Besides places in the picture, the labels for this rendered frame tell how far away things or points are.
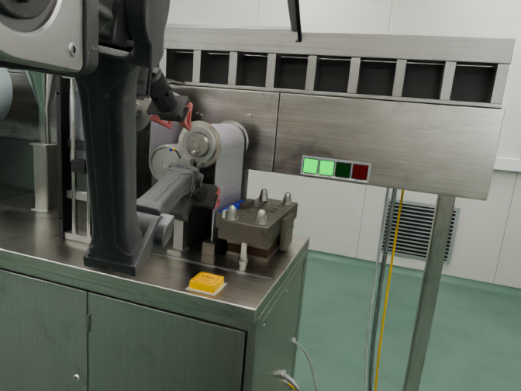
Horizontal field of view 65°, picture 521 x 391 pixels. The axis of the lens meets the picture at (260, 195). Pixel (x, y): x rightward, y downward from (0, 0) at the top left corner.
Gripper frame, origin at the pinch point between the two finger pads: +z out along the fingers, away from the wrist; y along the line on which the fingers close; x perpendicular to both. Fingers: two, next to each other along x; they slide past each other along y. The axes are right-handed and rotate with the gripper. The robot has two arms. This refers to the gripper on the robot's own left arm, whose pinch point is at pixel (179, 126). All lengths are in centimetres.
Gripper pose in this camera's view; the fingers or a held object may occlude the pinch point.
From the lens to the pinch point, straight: 118.5
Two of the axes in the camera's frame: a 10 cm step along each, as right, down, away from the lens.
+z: 1.9, 4.9, 8.5
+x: 2.5, -8.6, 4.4
